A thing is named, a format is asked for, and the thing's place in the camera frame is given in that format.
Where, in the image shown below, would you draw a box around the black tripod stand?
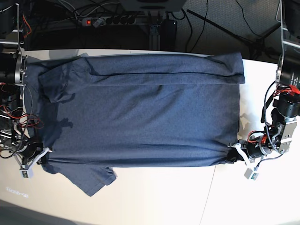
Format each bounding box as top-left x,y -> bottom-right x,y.
187,8 -> 282,59

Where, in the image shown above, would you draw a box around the white power strip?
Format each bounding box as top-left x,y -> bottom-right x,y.
80,16 -> 136,28

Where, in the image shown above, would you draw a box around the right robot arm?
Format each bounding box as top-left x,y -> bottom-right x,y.
0,0 -> 52,178

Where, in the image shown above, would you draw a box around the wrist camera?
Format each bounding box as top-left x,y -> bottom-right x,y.
244,168 -> 259,180
19,165 -> 33,179

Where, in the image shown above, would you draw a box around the white label on table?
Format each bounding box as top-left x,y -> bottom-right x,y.
6,186 -> 29,195

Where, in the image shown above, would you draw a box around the grey box under table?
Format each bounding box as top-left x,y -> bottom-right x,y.
119,0 -> 186,12

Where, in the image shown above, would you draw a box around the aluminium frame profile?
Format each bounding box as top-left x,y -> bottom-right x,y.
147,11 -> 162,51

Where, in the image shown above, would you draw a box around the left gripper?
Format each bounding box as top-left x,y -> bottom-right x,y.
226,131 -> 273,167

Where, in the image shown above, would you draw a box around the blue T-shirt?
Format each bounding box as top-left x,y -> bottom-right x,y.
25,53 -> 245,196

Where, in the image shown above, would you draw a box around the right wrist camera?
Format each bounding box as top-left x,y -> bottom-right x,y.
19,165 -> 33,179

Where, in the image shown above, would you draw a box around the black power adapter brick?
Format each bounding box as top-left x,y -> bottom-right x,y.
160,19 -> 177,51

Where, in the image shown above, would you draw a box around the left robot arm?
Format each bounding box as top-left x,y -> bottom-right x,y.
226,0 -> 300,170

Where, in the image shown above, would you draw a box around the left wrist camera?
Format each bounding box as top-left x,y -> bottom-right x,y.
244,168 -> 259,180

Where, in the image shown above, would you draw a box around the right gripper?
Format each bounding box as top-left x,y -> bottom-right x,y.
16,138 -> 52,170

